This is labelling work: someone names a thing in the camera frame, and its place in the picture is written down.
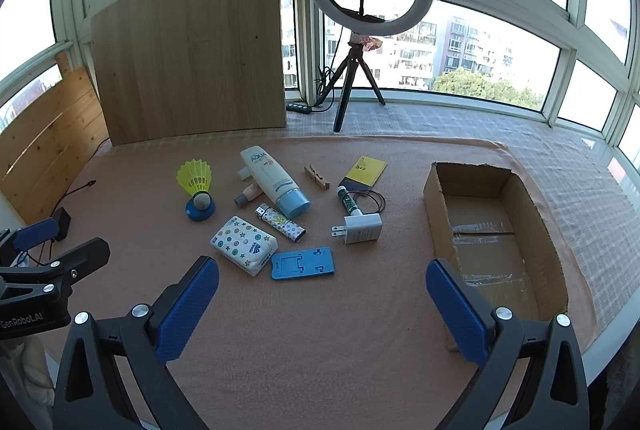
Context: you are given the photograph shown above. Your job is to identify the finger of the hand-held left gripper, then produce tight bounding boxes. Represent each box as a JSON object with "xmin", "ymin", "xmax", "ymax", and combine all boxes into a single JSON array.
[
  {"xmin": 27, "ymin": 237, "xmax": 111, "ymax": 307},
  {"xmin": 0, "ymin": 218, "xmax": 60, "ymax": 263}
]

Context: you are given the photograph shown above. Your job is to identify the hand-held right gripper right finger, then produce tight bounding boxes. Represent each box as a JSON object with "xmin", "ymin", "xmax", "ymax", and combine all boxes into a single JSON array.
[{"xmin": 426, "ymin": 258, "xmax": 591, "ymax": 430}]

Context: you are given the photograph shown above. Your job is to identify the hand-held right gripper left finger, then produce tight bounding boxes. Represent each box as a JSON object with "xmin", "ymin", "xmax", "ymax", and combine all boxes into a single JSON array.
[{"xmin": 52, "ymin": 256, "xmax": 221, "ymax": 430}]

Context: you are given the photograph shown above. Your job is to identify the patterned tissue pack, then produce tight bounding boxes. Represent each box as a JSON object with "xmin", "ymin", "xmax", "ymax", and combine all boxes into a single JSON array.
[{"xmin": 210, "ymin": 216, "xmax": 278, "ymax": 277}]

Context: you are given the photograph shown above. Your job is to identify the blue round lid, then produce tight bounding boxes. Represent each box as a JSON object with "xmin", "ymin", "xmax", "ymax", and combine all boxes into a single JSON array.
[{"xmin": 185, "ymin": 197, "xmax": 217, "ymax": 221}]

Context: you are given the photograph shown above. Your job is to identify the blue phone stand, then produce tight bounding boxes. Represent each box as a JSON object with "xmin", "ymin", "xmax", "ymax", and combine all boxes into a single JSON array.
[{"xmin": 270, "ymin": 246, "xmax": 335, "ymax": 281}]

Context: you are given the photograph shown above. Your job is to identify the cardboard box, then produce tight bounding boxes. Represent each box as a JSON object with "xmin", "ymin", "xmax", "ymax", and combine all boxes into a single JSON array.
[{"xmin": 423, "ymin": 161, "xmax": 569, "ymax": 353}]

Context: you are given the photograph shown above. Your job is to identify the patterned lighter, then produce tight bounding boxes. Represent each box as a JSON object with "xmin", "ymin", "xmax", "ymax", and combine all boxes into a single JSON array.
[{"xmin": 255, "ymin": 205, "xmax": 305, "ymax": 243}]

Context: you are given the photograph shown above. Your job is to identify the white wall charger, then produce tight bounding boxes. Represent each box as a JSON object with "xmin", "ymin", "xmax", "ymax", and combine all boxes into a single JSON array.
[{"xmin": 330, "ymin": 212, "xmax": 383, "ymax": 247}]

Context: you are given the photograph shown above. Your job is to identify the white sunscreen tube blue cap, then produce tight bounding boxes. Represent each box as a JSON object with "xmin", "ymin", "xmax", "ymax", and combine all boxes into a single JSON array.
[{"xmin": 240, "ymin": 146, "xmax": 311, "ymax": 219}]

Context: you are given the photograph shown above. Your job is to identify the person's left hand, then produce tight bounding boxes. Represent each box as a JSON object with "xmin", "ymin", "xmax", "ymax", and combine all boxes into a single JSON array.
[{"xmin": 0, "ymin": 339, "xmax": 55, "ymax": 413}]

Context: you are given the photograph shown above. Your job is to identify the small black adapter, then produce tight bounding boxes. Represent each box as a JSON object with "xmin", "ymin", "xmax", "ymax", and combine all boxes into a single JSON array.
[{"xmin": 51, "ymin": 207, "xmax": 72, "ymax": 241}]

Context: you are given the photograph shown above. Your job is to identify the pine wood panel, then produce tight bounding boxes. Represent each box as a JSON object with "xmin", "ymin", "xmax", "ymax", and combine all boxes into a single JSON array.
[{"xmin": 0, "ymin": 50, "xmax": 111, "ymax": 225}]

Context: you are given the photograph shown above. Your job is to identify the small pink tube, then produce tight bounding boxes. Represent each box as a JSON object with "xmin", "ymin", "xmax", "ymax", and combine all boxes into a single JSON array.
[{"xmin": 234, "ymin": 184, "xmax": 264, "ymax": 208}]

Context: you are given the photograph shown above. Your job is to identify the yellow shuttlecock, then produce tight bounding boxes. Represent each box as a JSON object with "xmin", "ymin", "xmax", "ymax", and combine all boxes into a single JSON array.
[{"xmin": 176, "ymin": 160, "xmax": 213, "ymax": 211}]

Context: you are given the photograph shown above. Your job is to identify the green white lip balm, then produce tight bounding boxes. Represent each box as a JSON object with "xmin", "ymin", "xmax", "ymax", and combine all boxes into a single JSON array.
[{"xmin": 336, "ymin": 186, "xmax": 362, "ymax": 217}]

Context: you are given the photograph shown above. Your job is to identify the yellow black ruler card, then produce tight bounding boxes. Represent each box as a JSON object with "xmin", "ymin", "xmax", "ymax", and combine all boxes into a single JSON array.
[{"xmin": 339, "ymin": 155, "xmax": 388, "ymax": 189}]

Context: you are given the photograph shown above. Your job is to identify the wooden clothespin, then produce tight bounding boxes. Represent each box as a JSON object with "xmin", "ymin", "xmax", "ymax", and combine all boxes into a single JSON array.
[{"xmin": 303, "ymin": 164, "xmax": 331, "ymax": 191}]

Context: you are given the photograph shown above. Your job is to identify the light wooden board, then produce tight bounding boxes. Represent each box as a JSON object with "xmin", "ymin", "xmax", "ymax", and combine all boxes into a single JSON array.
[{"xmin": 90, "ymin": 0, "xmax": 287, "ymax": 147}]

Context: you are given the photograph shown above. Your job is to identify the thin black plug cable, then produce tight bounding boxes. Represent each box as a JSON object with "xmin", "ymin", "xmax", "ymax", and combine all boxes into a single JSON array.
[{"xmin": 55, "ymin": 180, "xmax": 98, "ymax": 211}]

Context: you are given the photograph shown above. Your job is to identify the purple hair tie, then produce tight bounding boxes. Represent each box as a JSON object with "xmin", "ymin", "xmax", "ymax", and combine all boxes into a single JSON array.
[{"xmin": 350, "ymin": 190, "xmax": 387, "ymax": 214}]

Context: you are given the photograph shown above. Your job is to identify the black coiled cable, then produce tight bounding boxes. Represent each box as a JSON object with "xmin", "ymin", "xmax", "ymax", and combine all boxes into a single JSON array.
[{"xmin": 312, "ymin": 66, "xmax": 341, "ymax": 111}]

